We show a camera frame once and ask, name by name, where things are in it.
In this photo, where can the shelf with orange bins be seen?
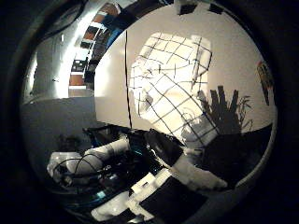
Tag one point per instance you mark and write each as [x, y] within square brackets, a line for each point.
[90, 46]

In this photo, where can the white cloth black grid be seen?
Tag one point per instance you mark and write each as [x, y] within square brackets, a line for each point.
[168, 90]

